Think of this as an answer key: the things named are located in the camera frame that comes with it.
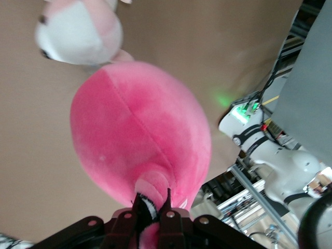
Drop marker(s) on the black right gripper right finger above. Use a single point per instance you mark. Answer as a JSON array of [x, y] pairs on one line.
[[181, 230]]

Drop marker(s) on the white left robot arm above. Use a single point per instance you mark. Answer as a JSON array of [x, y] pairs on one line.
[[285, 160]]

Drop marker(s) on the aluminium frame profile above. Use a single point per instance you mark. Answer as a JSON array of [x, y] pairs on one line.
[[259, 197]]

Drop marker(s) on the pink round plush toy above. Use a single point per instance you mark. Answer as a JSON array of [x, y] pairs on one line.
[[129, 129]]

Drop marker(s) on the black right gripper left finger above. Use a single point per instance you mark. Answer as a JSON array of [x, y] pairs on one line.
[[116, 230]]

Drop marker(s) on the pink white dog plush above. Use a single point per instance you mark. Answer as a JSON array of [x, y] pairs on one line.
[[77, 33]]

